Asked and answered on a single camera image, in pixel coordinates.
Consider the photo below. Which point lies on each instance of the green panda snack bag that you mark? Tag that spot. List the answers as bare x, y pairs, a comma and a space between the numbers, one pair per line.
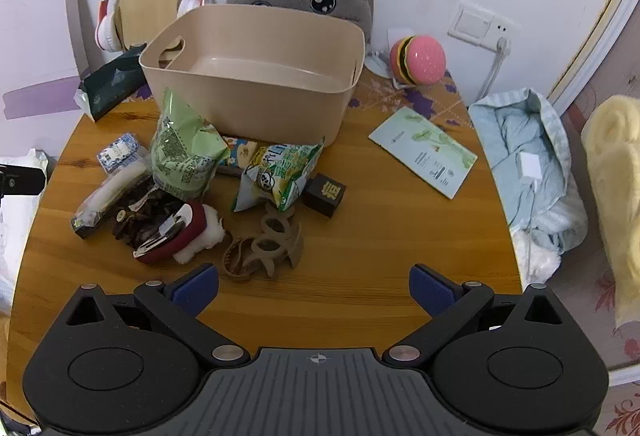
275, 176

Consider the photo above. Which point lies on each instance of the yellow fleece blanket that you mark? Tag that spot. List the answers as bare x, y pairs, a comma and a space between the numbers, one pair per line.
615, 176

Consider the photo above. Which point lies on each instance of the white wall switch socket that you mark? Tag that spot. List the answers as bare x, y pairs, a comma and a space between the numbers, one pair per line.
475, 24

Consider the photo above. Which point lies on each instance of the small black box gold print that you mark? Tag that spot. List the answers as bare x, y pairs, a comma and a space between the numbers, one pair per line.
325, 193

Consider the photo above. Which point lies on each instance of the red white furry hair clip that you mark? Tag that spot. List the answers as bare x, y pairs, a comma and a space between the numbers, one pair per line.
187, 228

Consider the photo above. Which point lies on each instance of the long white snack packet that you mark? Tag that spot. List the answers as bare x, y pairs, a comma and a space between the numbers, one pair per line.
107, 198

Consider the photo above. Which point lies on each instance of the dark green tissue pack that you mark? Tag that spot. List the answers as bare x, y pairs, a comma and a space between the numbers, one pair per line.
107, 84

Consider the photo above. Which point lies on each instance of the brown hair claw clip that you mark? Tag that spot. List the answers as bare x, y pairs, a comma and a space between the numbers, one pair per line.
270, 243

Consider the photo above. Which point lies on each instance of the red white headphones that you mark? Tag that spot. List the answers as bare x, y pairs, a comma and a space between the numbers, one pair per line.
106, 29

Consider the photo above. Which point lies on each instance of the light blue quilt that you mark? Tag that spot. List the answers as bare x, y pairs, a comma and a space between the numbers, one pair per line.
525, 126

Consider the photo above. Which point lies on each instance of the pink burger toy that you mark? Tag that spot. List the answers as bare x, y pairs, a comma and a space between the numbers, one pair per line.
425, 59

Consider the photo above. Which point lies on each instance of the white plastic stand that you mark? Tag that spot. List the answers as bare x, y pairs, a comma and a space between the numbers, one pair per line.
376, 63

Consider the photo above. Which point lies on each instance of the white panel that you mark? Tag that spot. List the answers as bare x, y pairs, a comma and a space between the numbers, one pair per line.
35, 26

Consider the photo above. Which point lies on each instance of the dark brown snack wrapper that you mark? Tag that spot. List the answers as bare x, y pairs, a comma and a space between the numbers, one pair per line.
135, 218

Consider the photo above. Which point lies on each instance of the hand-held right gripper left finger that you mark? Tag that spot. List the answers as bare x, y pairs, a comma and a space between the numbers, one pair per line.
197, 290

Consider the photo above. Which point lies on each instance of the white plastic bag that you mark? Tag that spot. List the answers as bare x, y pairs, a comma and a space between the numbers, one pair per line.
17, 236

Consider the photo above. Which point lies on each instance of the large green snack bag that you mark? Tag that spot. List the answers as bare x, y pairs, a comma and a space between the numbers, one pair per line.
182, 151

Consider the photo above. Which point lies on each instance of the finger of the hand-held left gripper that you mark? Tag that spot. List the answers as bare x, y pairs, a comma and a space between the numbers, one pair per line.
22, 181

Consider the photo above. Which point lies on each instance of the small yellow blue snack packet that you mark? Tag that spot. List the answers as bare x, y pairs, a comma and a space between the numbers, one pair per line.
240, 154

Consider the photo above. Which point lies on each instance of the beige plastic storage basket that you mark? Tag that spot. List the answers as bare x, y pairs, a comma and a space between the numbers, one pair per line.
280, 106

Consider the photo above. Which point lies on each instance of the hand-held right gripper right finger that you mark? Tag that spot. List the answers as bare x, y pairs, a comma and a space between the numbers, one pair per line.
430, 291

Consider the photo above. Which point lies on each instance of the blue white tissue packet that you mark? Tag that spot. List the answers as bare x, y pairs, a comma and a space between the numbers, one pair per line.
117, 152

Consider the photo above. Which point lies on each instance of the wooden desk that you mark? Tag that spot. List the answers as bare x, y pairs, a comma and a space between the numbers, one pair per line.
360, 256

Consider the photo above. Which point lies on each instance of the white door frame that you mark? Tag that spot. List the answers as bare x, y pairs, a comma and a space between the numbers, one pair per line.
597, 31

